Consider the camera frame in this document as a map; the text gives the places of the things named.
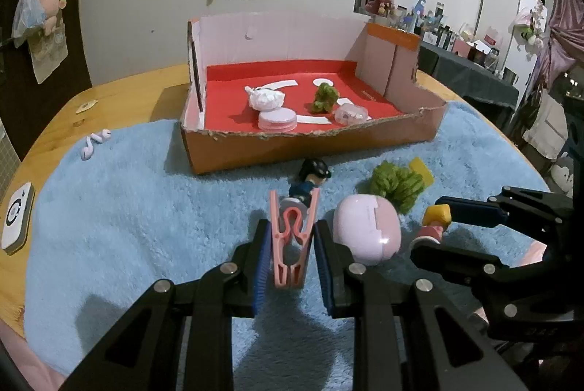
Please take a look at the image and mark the clear plastic container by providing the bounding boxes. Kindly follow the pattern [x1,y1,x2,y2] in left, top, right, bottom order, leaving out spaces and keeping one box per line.
[333,104,369,126]

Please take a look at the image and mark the grey plush toy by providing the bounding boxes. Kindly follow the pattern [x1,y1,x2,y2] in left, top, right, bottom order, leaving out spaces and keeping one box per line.
[550,156,576,198]

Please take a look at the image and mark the row of bottles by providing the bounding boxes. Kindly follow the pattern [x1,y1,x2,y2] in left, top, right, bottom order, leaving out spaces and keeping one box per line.
[395,0,507,68]

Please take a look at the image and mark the blue fluffy mat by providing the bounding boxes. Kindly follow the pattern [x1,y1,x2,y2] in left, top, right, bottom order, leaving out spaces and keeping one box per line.
[25,101,553,378]

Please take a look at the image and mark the yellow bottle cap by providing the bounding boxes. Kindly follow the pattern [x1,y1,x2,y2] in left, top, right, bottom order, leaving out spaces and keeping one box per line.
[408,157,435,187]

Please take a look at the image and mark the pink oval case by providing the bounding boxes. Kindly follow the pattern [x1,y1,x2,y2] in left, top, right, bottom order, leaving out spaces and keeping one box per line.
[332,195,402,266]

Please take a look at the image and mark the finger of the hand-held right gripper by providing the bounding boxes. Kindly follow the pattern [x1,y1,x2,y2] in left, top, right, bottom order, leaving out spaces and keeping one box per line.
[434,185,575,233]
[410,242,554,298]

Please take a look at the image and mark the white hanging cloth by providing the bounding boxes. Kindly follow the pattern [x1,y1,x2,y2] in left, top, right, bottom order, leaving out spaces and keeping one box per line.
[522,90,569,159]

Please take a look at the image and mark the black chair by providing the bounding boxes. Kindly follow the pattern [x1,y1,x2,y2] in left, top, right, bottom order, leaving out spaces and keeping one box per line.
[417,46,441,77]

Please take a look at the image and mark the white artificial flowers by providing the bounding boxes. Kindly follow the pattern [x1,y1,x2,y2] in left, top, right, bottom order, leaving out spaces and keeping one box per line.
[508,1,548,49]

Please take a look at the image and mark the white earphones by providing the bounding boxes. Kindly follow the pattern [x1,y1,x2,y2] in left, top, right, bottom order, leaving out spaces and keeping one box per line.
[81,129,112,161]

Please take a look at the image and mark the orange cardboard box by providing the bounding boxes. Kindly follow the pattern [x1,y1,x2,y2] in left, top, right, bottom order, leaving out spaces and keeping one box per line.
[180,10,445,176]

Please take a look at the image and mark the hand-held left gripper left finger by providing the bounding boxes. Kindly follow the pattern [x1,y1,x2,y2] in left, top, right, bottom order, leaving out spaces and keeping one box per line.
[68,218,274,391]

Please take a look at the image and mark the dark-haired figurine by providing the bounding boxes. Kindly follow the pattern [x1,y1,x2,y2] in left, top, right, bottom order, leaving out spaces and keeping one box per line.
[279,157,330,209]

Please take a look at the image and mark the black and white sock roll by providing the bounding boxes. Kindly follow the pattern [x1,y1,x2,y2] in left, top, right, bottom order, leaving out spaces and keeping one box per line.
[244,85,286,112]

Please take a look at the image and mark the white rectangular device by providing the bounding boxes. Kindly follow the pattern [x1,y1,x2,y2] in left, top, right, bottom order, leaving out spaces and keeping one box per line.
[0,182,36,256]

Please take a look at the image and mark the white round lid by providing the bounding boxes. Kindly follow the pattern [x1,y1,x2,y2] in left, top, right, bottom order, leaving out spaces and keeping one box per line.
[258,108,297,133]

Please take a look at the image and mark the white fridge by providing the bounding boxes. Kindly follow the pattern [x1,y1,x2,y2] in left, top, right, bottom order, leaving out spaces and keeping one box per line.
[477,0,539,74]

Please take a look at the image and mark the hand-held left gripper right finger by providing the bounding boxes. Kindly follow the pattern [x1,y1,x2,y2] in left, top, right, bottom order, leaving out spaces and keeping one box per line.
[314,218,530,391]

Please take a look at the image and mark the blonde pink-dress figurine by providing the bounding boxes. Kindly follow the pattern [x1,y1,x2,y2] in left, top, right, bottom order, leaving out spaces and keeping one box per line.
[408,205,452,252]

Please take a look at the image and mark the pink clothes peg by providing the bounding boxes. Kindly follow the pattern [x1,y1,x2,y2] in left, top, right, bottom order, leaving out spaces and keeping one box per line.
[269,189,319,289]

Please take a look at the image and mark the green yarn ball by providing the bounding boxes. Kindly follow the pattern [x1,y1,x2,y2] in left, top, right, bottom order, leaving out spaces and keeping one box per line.
[369,160,424,216]
[310,81,341,114]

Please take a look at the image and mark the clear blue plastic bag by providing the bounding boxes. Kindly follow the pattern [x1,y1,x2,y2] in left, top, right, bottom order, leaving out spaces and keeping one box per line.
[11,0,49,38]

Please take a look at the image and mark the purple curtain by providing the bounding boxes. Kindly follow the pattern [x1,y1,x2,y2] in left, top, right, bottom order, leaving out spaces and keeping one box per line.
[525,0,584,109]

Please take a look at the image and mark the dark-clothed side table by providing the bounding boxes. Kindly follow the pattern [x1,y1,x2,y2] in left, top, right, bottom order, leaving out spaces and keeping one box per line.
[417,39,521,131]

